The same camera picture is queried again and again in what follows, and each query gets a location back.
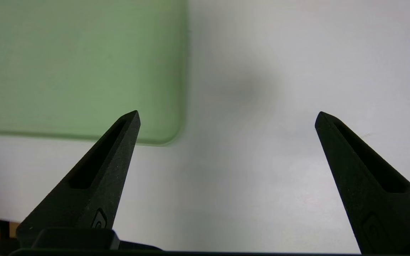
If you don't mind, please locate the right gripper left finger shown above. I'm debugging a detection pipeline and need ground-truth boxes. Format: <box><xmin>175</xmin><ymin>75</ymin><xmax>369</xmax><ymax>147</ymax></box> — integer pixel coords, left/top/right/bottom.
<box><xmin>16</xmin><ymin>110</ymin><xmax>141</xmax><ymax>249</ymax></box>

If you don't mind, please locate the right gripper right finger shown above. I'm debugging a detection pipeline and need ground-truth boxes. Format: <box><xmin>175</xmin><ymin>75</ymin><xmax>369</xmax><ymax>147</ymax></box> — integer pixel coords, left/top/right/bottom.
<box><xmin>315</xmin><ymin>111</ymin><xmax>410</xmax><ymax>254</ymax></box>

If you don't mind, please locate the light green plastic tray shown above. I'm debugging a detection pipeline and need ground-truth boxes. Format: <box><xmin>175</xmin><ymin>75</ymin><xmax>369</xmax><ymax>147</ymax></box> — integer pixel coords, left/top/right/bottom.
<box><xmin>0</xmin><ymin>0</ymin><xmax>188</xmax><ymax>146</ymax></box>

